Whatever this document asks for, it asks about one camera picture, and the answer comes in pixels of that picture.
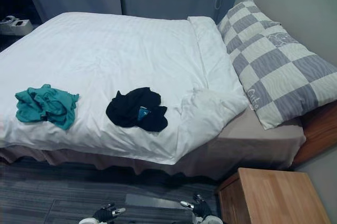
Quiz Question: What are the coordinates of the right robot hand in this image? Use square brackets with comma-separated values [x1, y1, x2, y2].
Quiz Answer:
[180, 194, 213, 218]

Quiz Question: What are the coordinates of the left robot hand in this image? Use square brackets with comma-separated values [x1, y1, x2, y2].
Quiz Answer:
[94, 202, 126, 222]

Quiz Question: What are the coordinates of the beige fitted bed sheet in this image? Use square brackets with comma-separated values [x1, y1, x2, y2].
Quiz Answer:
[0, 108, 308, 181]

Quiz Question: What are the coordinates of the wooden bedside table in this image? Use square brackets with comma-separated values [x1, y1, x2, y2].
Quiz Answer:
[216, 167, 331, 224]

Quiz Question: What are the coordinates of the black crumpled garment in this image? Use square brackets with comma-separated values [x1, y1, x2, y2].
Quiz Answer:
[105, 86, 169, 133]

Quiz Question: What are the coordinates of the teal crumpled garment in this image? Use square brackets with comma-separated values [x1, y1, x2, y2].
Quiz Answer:
[15, 84, 80, 130]

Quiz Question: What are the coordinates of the white duvet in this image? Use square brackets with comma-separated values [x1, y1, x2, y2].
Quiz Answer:
[0, 11, 250, 166]

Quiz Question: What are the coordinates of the grey white checkered pillow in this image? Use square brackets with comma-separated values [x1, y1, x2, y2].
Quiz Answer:
[216, 0, 337, 130]

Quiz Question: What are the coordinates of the white device on side table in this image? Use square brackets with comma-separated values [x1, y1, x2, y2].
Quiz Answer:
[0, 15, 34, 35]

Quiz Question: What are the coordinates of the wooden bed frame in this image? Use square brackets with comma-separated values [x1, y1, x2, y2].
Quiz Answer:
[271, 18, 337, 168]

